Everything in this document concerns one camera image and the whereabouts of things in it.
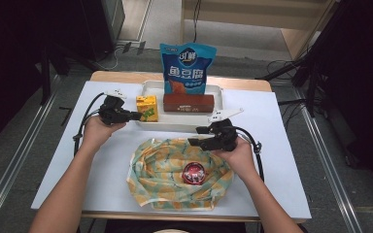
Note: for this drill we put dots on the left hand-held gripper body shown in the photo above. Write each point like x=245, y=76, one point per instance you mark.
x=111, y=111

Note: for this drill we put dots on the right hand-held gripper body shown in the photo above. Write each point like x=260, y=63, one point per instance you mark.
x=225, y=136

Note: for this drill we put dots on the yellow drink carton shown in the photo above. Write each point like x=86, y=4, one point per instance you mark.
x=147, y=108

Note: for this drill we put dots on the white plastic tray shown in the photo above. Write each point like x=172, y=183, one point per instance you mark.
x=178, y=121

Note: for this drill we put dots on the brown long box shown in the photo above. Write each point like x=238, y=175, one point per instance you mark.
x=187, y=103

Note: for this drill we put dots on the lemon print cloth bag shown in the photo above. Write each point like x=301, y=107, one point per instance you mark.
x=155, y=181

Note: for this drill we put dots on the blue snack pouch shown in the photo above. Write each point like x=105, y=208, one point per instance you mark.
x=187, y=69

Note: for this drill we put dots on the person's left hand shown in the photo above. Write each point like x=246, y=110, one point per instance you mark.
x=98, y=132

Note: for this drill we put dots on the person's right hand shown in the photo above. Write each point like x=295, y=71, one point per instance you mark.
x=243, y=155

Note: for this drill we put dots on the black metal stand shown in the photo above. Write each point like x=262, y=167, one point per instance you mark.
x=47, y=74

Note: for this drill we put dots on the dark cabinet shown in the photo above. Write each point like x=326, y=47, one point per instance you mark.
x=113, y=19

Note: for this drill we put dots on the wooden platform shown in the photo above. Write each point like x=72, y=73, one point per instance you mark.
x=265, y=19

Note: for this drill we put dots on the metal floor rail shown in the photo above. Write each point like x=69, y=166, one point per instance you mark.
x=9, y=181
x=330, y=168

